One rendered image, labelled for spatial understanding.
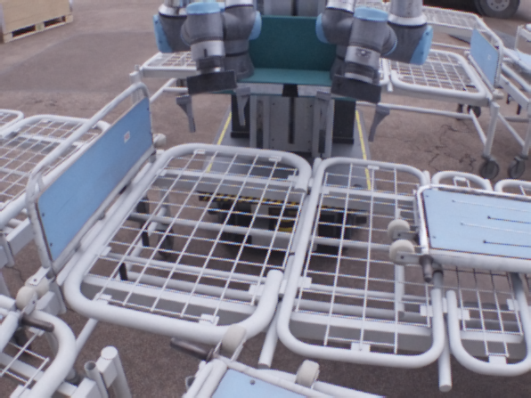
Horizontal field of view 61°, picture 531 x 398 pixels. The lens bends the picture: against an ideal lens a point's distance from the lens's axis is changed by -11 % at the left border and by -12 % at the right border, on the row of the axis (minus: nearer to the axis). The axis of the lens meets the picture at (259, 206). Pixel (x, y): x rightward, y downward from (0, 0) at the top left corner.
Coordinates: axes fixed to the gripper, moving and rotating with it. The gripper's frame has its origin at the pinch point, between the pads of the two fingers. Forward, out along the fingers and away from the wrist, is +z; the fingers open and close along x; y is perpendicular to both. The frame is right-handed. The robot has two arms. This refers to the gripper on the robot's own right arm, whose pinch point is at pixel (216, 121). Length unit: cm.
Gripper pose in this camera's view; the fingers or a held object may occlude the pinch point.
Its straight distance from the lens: 136.9
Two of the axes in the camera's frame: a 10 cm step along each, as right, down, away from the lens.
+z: 1.3, 9.8, 1.6
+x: -9.9, 1.3, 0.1
